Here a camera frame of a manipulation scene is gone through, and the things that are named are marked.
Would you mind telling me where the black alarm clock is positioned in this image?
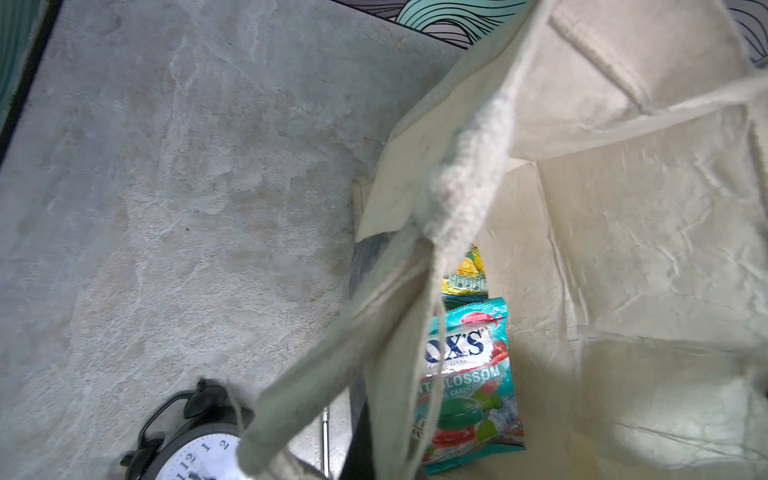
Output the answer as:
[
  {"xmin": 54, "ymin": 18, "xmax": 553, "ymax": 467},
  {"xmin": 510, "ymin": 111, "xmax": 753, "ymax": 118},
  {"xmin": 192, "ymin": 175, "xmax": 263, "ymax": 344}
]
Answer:
[{"xmin": 120, "ymin": 379, "xmax": 254, "ymax": 479}]

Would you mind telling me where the green-red candy bag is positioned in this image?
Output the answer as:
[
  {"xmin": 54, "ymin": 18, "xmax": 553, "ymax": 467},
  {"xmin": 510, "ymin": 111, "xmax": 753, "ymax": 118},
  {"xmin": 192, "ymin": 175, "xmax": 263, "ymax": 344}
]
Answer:
[{"xmin": 412, "ymin": 298, "xmax": 525, "ymax": 475}]

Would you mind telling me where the beige canvas grocery bag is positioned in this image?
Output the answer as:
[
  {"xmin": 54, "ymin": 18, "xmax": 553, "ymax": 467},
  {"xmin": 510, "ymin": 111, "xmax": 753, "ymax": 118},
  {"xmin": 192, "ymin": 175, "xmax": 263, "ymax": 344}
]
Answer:
[{"xmin": 237, "ymin": 1, "xmax": 767, "ymax": 479}]

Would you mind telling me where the yellow-green candy bag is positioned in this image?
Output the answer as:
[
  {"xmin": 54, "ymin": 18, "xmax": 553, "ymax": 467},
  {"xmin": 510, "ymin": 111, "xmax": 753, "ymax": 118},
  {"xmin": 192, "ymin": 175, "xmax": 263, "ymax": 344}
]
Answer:
[{"xmin": 441, "ymin": 244, "xmax": 489, "ymax": 311}]

